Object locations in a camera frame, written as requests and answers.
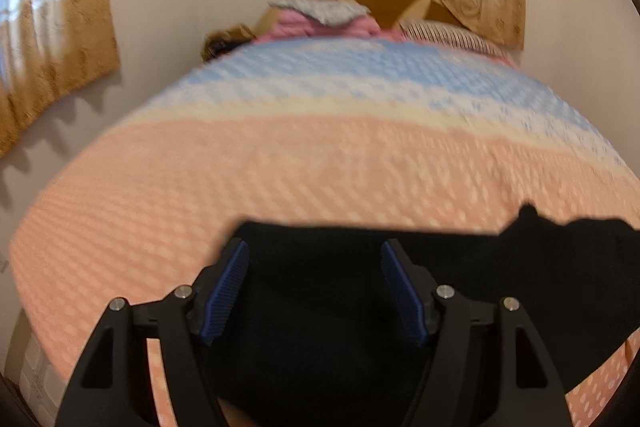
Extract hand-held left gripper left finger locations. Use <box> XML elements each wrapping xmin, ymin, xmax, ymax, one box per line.
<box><xmin>54</xmin><ymin>237</ymin><xmax>251</xmax><ymax>427</ymax></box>

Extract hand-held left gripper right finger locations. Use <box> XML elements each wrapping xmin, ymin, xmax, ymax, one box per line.
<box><xmin>380</xmin><ymin>239</ymin><xmax>574</xmax><ymax>427</ymax></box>

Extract grey patterned cloth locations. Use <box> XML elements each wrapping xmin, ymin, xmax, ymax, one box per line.
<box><xmin>267</xmin><ymin>0</ymin><xmax>372</xmax><ymax>28</ymax></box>

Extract pink quilt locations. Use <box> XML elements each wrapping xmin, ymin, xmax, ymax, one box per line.
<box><xmin>257</xmin><ymin>9</ymin><xmax>405</xmax><ymax>44</ymax></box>

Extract striped pillow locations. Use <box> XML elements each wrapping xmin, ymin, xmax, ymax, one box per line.
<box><xmin>399</xmin><ymin>19</ymin><xmax>520</xmax><ymax>68</ymax></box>

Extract pastel dotted bed blanket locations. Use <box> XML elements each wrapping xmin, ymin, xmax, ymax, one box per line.
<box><xmin>7</xmin><ymin>34</ymin><xmax>640</xmax><ymax>427</ymax></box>

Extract black pants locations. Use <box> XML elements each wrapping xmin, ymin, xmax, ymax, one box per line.
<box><xmin>205</xmin><ymin>204</ymin><xmax>640</xmax><ymax>427</ymax></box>

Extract brown fuzzy plush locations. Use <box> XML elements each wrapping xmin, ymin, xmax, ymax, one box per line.
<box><xmin>200</xmin><ymin>23</ymin><xmax>259</xmax><ymax>64</ymax></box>

